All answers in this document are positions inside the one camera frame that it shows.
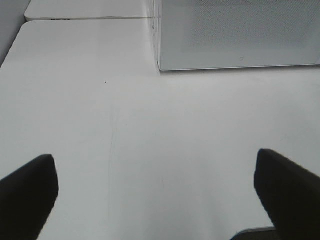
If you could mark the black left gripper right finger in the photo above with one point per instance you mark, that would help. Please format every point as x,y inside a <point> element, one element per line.
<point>290,194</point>

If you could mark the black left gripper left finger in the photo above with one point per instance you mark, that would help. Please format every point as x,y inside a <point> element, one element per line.
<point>27,197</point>

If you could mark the white microwave door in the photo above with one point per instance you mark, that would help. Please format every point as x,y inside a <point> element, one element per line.
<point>222,34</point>

